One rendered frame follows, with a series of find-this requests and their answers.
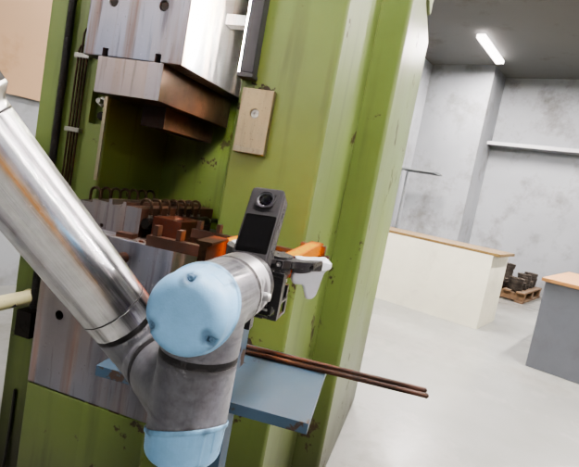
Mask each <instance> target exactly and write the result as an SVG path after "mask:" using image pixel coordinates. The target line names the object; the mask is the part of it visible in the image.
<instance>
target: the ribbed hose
mask: <svg viewBox="0 0 579 467"><path fill-rule="evenodd" d="M77 1H78V0H69V6H68V13H67V14H68V15H67V21H66V22H67V23H66V24H67V25H66V27H65V28H66V29H65V35H64V36H65V37H64V38H65V39H64V42H63V43H64V44H63V46H64V47H63V49H62V59H61V64H60V65H61V66H60V67H61V68H60V72H59V73H60V74H59V83H58V87H57V99H56V105H55V112H54V113H55V114H54V115H55V116H54V120H53V127H52V128H53V129H52V130H53V131H52V133H51V134H52V135H51V136H52V137H51V142H50V143H51V144H50V148H49V149H50V150H49V155H48V156H49V158H50V159H51V160H52V162H53V163H54V165H56V158H57V148H58V141H59V140H58V139H59V138H58V137H59V135H60V128H61V127H60V126H61V125H60V124H61V120H62V119H61V118H62V113H63V112H62V111H63V107H64V106H63V105H64V104H63V103H64V98H65V97H64V96H65V92H66V91H65V90H66V89H65V88H66V81H67V77H68V76H67V75H68V74H67V73H68V66H69V57H70V50H71V44H72V41H71V40H72V35H73V30H74V29H73V28H74V21H75V15H76V14H75V13H76V12H75V11H76V7H77ZM40 282H41V278H40V276H39V275H38V274H37V273H36V272H35V271H34V272H33V276H32V286H31V295H32V299H31V300H32V302H31V304H30V305H29V307H25V308H21V309H17V317H16V324H15V331H14V334H15V335H18V336H21V337H24V338H27V339H30V338H33V333H34V325H35V319H36V311H37V303H38V302H37V301H38V296H39V295H38V294H39V288H40V287H39V286H40Z"/></svg>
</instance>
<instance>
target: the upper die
mask: <svg viewBox="0 0 579 467"><path fill-rule="evenodd" d="M94 92H96V93H98V94H101V95H105V96H108V97H111V98H114V99H117V100H119V101H121V102H124V103H127V104H130V105H133V106H136V107H139V108H143V106H144V105H151V106H157V107H167V108H169V109H172V110H174V111H177V112H180V113H182V114H184V115H187V116H189V117H192V118H194V119H197V120H201V121H203V122H205V123H208V124H211V125H213V126H215V127H221V128H227V124H228V118H229V113H230V107H231V102H232V100H231V99H229V98H227V97H225V96H223V95H221V94H219V93H217V92H215V91H213V90H211V89H209V88H208V87H206V86H205V85H203V84H201V83H199V82H197V81H195V80H193V79H191V78H189V77H188V76H186V75H184V74H182V73H180V72H179V71H177V70H176V69H173V68H171V67H169V66H167V65H166V64H163V63H156V62H148V61H141V60H132V59H125V58H117V57H102V56H99V57H98V63H97V70H96V76H95V83H94Z"/></svg>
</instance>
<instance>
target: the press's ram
mask: <svg viewBox="0 0 579 467"><path fill-rule="evenodd" d="M249 3H250V0H91V4H90V10H89V17H88V24H87V31H86V38H85V45H84V52H83V53H84V54H85V55H87V56H89V57H93V58H95V59H97V60H98V57H99V56H102V57H117V58H125V59H132V60H141V61H148V62H156V63H163V64H166V65H167V66H169V67H171V68H173V69H176V70H177V71H179V72H180V73H182V74H184V75H186V76H188V77H189V78H191V79H193V80H195V81H197V82H199V83H201V84H203V85H205V86H206V87H208V88H209V89H211V90H213V91H215V92H217V93H219V94H221V95H223V96H225V97H227V98H229V99H231V100H235V101H238V99H239V94H240V88H241V82H242V79H240V78H239V77H238V76H236V74H237V71H239V64H240V58H241V53H242V47H243V41H244V36H245V26H246V20H247V14H248V9H249Z"/></svg>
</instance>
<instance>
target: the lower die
mask: <svg viewBox="0 0 579 467"><path fill-rule="evenodd" d="M113 199H117V198H110V199H97V198H93V199H80V200H81V202H82V203H83V205H84V206H85V207H86V209H87V210H88V212H89V213H90V214H91V216H92V217H93V218H94V220H95V222H96V223H97V224H98V226H99V227H100V228H101V229H104V230H108V231H111V232H118V231H125V232H130V233H135V234H137V237H146V236H147V235H148V234H151V230H152V229H149V230H145V229H144V228H142V226H141V221H142V219H145V218H148V215H149V210H150V205H149V204H150V203H149V202H144V204H143V205H140V203H141V202H123V205H122V207H120V206H116V205H112V200H113ZM158 204H159V203H155V202H154V203H153V205H154V206H153V212H152V215H153V216H152V218H154V216H157V215H158V212H159V205H158ZM167 204H168V203H162V205H163V207H162V212H161V215H162V216H167V214H168V208H169V206H167ZM179 204H180V207H179V214H178V215H179V216H181V217H182V216H183V211H184V206H183V203H179ZM186 204H187V203H186ZM176 208H177V206H175V203H171V210H170V215H171V216H175V214H176ZM191 209H192V207H191V206H190V204H187V210H186V217H190V214H191ZM197 212H198V204H197V203H195V208H194V214H193V215H194V217H196V215H197ZM212 213H213V209H212V208H204V207H201V210H200V217H209V218H210V219H212ZM100 223H103V227H101V226H100ZM210 224H211V223H210ZM210 224H209V225H206V226H204V229H203V230H207V231H209V230H210Z"/></svg>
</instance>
